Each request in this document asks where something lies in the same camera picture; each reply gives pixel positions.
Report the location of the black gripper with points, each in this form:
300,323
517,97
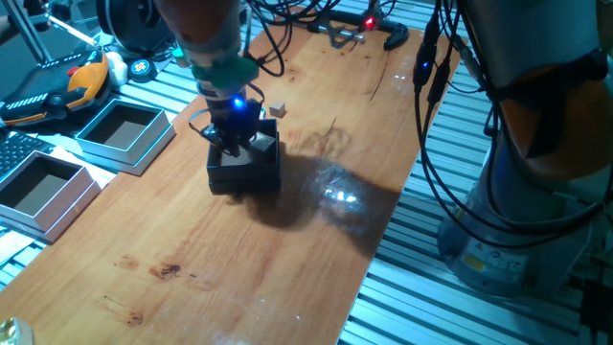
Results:
234,115

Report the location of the black gift box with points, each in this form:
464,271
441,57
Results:
244,177

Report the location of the white-edged Rubik's cube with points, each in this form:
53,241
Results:
262,114

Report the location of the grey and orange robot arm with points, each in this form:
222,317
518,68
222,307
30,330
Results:
527,38

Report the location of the light blue gift box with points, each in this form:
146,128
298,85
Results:
124,134

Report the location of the pink gift box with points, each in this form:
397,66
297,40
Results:
43,191

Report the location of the round blue and white badge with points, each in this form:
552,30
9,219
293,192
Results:
142,69

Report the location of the orange wooden board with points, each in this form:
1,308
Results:
239,263

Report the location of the white rounded plastic object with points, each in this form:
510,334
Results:
116,69

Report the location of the black filament spool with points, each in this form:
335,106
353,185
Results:
129,21

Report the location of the orange and black teach pendant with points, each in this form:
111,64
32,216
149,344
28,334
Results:
52,91

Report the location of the black computer keyboard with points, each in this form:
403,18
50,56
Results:
19,151

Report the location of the silver metal stand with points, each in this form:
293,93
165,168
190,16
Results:
29,29

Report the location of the gold foil bag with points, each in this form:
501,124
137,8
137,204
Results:
14,331

